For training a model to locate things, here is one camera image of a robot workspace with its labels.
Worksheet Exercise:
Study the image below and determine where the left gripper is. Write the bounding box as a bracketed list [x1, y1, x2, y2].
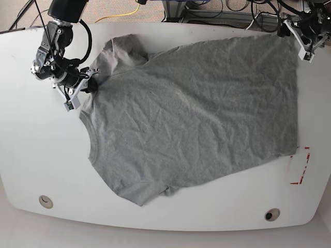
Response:
[277, 10, 330, 53]

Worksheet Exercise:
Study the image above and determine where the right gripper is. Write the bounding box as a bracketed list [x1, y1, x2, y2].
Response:
[51, 67, 100, 102]

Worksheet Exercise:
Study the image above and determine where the grey t-shirt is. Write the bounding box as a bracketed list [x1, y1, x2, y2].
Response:
[79, 34, 298, 206]

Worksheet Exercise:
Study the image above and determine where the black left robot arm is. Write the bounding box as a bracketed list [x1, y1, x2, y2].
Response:
[277, 1, 330, 56]

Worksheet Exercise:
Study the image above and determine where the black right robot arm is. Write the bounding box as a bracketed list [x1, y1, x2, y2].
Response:
[31, 1, 98, 102]

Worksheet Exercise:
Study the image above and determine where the red tape rectangle marking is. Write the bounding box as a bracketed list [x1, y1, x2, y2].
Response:
[286, 146, 311, 185]

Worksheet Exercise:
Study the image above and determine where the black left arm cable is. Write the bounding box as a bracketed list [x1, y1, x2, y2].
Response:
[252, 0, 282, 34]

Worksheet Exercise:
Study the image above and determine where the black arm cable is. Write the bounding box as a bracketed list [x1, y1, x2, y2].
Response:
[252, 0, 282, 34]
[69, 19, 93, 68]

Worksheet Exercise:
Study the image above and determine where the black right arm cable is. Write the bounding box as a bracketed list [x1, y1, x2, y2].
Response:
[69, 19, 93, 68]

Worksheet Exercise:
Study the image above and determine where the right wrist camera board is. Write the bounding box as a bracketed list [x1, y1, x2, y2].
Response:
[64, 97, 81, 112]

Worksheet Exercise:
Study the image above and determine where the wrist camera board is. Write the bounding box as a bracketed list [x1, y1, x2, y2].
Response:
[64, 97, 81, 112]
[298, 48, 315, 63]

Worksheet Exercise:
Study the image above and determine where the white cable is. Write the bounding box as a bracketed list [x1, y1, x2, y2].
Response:
[245, 12, 261, 30]

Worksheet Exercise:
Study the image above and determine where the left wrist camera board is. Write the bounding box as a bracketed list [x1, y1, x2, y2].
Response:
[298, 48, 315, 63]

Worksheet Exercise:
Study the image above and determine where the yellow cable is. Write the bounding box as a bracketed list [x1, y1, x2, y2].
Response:
[94, 3, 141, 23]

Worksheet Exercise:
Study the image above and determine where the left table cable grommet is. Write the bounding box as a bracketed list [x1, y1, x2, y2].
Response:
[39, 195, 53, 209]

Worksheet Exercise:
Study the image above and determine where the table cable grommet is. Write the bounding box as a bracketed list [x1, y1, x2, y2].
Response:
[39, 195, 53, 209]
[264, 208, 280, 222]

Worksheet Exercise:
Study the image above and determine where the right table cable grommet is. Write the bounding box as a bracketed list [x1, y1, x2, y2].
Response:
[264, 208, 280, 222]

